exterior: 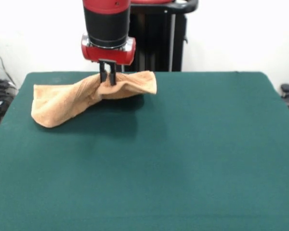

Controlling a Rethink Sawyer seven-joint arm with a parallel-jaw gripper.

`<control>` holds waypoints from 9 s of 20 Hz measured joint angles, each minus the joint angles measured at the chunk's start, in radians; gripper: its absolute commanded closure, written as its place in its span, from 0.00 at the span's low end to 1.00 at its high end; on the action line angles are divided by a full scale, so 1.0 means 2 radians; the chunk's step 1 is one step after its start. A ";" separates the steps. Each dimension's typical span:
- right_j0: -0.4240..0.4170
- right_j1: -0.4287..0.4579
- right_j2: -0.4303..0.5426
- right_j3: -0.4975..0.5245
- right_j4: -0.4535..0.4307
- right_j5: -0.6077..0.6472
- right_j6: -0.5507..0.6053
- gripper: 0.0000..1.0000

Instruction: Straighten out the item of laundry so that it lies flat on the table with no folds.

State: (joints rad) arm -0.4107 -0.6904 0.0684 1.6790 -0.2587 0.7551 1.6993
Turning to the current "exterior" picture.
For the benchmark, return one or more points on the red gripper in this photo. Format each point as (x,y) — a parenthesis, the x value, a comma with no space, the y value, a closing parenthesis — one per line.
(108,55)

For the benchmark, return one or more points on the tan terry towel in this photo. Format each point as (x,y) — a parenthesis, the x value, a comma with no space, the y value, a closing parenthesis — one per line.
(62,103)

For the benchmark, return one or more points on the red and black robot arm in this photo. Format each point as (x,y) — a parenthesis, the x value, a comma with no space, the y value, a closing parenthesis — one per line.
(106,21)

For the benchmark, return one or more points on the dark green table cloth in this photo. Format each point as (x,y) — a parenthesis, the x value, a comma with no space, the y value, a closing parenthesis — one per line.
(86,180)

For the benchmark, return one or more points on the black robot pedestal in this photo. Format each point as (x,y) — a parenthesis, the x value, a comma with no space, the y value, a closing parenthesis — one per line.
(159,43)

